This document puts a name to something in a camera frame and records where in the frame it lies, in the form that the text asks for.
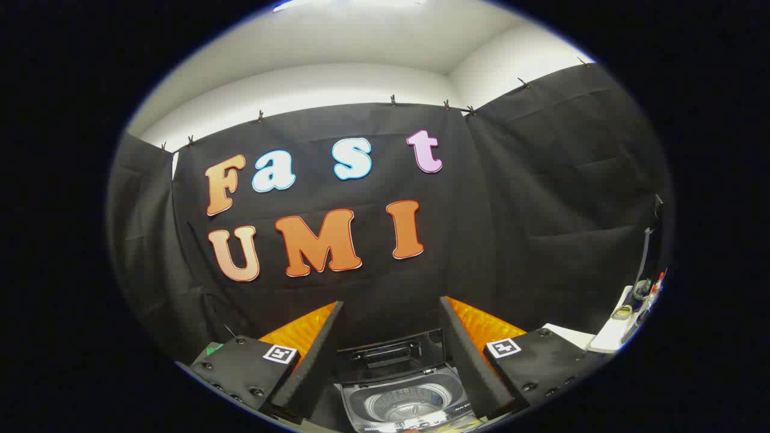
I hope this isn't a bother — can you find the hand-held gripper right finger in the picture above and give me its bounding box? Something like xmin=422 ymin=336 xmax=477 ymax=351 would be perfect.
xmin=438 ymin=296 xmax=609 ymax=422

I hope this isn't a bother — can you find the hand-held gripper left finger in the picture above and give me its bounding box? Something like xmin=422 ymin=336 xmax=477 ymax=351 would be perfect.
xmin=189 ymin=301 xmax=345 ymax=425

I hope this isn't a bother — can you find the dark washing machine lid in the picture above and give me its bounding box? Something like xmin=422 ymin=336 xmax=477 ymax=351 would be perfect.
xmin=336 ymin=328 xmax=449 ymax=385

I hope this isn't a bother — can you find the grey washing machine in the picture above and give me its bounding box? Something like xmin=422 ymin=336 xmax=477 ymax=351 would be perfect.
xmin=340 ymin=364 xmax=482 ymax=433

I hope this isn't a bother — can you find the white board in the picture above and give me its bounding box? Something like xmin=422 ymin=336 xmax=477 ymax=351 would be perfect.
xmin=541 ymin=324 xmax=596 ymax=351

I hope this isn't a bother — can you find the white shelf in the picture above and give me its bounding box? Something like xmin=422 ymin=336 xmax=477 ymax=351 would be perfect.
xmin=588 ymin=286 xmax=639 ymax=355

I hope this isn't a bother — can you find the row of black cloth clips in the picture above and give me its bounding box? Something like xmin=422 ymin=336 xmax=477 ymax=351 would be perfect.
xmin=159 ymin=57 xmax=593 ymax=151

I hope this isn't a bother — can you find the grey cable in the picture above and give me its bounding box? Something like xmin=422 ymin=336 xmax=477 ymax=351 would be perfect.
xmin=636 ymin=227 xmax=655 ymax=292

